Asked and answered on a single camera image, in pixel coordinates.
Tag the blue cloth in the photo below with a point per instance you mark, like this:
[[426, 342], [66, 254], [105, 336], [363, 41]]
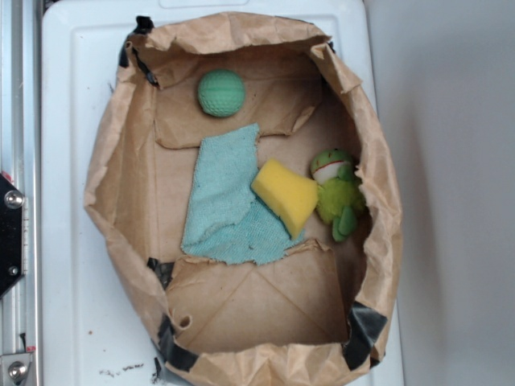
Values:
[[225, 220]]

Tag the brown paper bag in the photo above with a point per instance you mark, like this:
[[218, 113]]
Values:
[[318, 316]]

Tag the yellow sponge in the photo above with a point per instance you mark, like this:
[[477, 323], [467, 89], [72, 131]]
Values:
[[291, 197]]

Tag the green plush frog toy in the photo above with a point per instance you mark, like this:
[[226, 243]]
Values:
[[340, 201]]

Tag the green dimpled ball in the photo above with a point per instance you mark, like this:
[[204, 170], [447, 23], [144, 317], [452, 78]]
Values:
[[221, 93]]

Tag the white plastic bin lid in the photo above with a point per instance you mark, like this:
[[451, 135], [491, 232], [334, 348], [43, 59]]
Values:
[[91, 334]]

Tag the black metal bracket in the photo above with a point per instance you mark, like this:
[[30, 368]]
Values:
[[12, 235]]

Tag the aluminium frame rail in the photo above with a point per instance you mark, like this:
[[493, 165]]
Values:
[[20, 161]]

